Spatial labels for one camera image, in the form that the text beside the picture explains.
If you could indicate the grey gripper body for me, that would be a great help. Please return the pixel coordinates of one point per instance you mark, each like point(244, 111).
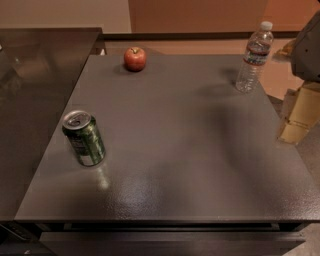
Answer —
point(308, 53)

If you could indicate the dark drawer front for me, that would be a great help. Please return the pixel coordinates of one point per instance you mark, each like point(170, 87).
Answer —
point(171, 243)

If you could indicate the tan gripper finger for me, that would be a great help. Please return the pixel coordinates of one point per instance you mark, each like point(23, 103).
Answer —
point(300, 112)

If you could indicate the green soda can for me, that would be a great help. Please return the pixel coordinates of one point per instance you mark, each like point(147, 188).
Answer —
point(83, 134)

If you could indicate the red apple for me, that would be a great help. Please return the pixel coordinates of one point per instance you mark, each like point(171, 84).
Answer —
point(135, 59)

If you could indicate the clear plastic water bottle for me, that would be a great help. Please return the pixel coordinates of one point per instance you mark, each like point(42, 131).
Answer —
point(255, 57)

